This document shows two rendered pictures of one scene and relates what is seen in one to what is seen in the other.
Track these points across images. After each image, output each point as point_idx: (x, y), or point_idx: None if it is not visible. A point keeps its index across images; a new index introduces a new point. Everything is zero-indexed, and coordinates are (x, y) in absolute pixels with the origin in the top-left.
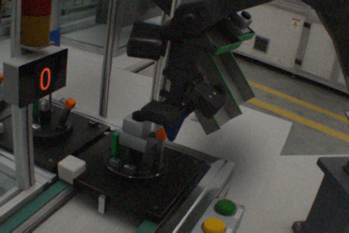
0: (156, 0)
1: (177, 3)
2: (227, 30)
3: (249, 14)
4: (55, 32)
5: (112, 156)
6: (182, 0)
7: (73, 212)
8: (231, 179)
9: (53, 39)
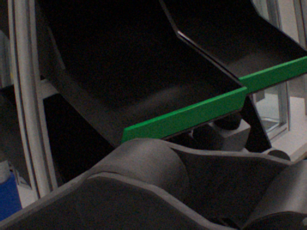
0: (27, 178)
1: (41, 195)
2: (218, 221)
3: (286, 157)
4: (0, 189)
5: None
6: (51, 185)
7: None
8: None
9: (1, 202)
